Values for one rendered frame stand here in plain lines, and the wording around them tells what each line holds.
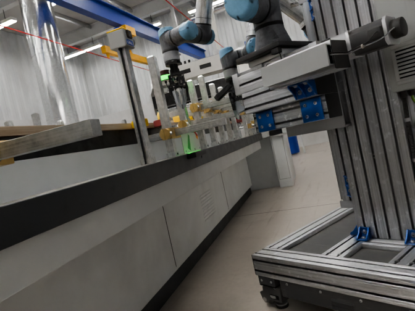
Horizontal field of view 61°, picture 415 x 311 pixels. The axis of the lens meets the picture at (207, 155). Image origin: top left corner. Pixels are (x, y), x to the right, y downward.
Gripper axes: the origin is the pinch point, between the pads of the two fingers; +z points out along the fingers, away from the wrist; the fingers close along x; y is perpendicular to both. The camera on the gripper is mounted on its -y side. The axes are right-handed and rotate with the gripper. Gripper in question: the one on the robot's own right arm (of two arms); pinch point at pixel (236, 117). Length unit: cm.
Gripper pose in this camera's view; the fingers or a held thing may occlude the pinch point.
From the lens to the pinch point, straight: 182.9
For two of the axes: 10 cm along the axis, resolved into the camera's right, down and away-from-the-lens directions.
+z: 2.2, 9.7, 0.4
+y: 9.3, -2.0, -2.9
